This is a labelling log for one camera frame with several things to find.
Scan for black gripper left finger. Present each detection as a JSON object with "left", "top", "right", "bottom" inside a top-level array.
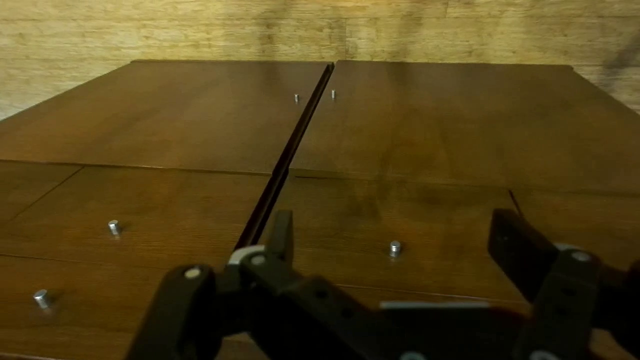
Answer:
[{"left": 124, "top": 209, "right": 351, "bottom": 360}]

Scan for medium wooden drawer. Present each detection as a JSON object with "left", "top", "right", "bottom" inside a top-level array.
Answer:
[
  {"left": 0, "top": 164, "right": 271, "bottom": 269},
  {"left": 0, "top": 253, "right": 235, "bottom": 360}
]

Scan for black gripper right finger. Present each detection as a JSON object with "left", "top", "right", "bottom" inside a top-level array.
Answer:
[{"left": 487, "top": 206, "right": 640, "bottom": 360}]

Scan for wide wooden cabinet door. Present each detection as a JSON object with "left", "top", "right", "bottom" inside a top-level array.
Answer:
[{"left": 0, "top": 59, "right": 333, "bottom": 179}]

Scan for narrow wooden cabinet door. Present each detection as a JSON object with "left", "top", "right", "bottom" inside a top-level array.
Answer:
[{"left": 289, "top": 61, "right": 640, "bottom": 196}]

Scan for narrow wooden drawer grey sides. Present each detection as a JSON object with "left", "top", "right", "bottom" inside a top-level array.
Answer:
[{"left": 255, "top": 168, "right": 536, "bottom": 313}]

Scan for large wooden shelf cabinet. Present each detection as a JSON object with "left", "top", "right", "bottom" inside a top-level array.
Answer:
[{"left": 0, "top": 59, "right": 640, "bottom": 360}]

